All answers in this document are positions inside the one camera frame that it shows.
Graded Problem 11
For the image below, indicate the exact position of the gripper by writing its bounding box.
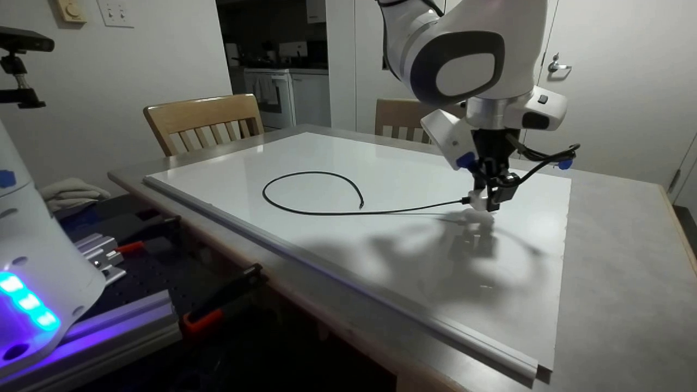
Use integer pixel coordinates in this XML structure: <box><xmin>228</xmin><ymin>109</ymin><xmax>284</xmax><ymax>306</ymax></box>
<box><xmin>470</xmin><ymin>128</ymin><xmax>522</xmax><ymax>212</ymax></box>

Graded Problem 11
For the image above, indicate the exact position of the black charger cable white plug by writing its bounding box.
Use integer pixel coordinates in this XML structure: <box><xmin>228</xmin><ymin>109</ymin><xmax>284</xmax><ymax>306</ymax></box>
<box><xmin>262</xmin><ymin>171</ymin><xmax>492</xmax><ymax>216</ymax></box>

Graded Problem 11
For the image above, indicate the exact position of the wooden chair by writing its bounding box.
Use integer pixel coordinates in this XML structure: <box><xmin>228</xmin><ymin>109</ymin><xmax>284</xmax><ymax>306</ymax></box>
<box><xmin>375</xmin><ymin>98</ymin><xmax>467</xmax><ymax>145</ymax></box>
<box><xmin>143</xmin><ymin>94</ymin><xmax>266</xmax><ymax>158</ymax></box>

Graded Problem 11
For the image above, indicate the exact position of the white board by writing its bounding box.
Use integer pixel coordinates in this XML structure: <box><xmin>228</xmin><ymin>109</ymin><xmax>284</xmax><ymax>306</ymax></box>
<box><xmin>143</xmin><ymin>132</ymin><xmax>572</xmax><ymax>383</ymax></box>

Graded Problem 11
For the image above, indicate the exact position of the white door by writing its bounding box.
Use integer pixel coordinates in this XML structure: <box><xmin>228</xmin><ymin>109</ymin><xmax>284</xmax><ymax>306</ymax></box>
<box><xmin>518</xmin><ymin>0</ymin><xmax>697</xmax><ymax>192</ymax></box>

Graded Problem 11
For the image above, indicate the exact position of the white kitchen cabinet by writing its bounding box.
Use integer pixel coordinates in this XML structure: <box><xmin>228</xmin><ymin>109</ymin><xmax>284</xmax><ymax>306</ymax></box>
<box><xmin>290</xmin><ymin>70</ymin><xmax>332</xmax><ymax>128</ymax></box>

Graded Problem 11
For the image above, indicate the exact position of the white stove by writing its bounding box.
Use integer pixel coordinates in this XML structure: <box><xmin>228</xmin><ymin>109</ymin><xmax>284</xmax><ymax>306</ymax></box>
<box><xmin>243</xmin><ymin>68</ymin><xmax>298</xmax><ymax>130</ymax></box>

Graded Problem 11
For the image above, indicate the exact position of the orange and black clamp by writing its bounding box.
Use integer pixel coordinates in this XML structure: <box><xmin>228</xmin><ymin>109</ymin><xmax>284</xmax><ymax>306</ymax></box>
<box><xmin>181</xmin><ymin>264</ymin><xmax>268</xmax><ymax>336</ymax></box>
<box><xmin>113</xmin><ymin>216</ymin><xmax>184</xmax><ymax>258</ymax></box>

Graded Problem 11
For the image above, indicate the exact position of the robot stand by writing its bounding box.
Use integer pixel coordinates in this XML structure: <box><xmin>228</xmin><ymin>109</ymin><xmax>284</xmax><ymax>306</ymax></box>
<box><xmin>0</xmin><ymin>192</ymin><xmax>267</xmax><ymax>392</ymax></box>

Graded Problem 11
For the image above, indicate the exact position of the folded beige cloth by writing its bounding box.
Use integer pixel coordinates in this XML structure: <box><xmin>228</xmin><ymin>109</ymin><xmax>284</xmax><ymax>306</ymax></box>
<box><xmin>39</xmin><ymin>177</ymin><xmax>112</xmax><ymax>213</ymax></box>

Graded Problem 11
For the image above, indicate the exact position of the beige thermostat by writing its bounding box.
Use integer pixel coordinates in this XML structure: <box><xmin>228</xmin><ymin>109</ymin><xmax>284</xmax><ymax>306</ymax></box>
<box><xmin>53</xmin><ymin>0</ymin><xmax>88</xmax><ymax>25</ymax></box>

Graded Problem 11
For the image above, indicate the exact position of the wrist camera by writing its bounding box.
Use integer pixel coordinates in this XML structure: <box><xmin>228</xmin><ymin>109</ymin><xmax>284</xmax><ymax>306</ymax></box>
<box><xmin>420</xmin><ymin>109</ymin><xmax>481</xmax><ymax>171</ymax></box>

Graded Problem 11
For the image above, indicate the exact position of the silver door handle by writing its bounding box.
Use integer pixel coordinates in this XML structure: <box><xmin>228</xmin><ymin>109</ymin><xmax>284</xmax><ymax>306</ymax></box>
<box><xmin>547</xmin><ymin>52</ymin><xmax>573</xmax><ymax>74</ymax></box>

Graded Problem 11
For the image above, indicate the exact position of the white switch plate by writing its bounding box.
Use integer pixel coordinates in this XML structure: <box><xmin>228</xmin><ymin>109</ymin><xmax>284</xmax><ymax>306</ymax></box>
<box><xmin>96</xmin><ymin>0</ymin><xmax>136</xmax><ymax>29</ymax></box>

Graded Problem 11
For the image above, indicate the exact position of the camera on mount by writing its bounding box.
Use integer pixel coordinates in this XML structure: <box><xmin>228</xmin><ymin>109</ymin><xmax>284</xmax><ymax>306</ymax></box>
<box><xmin>0</xmin><ymin>26</ymin><xmax>56</xmax><ymax>109</ymax></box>

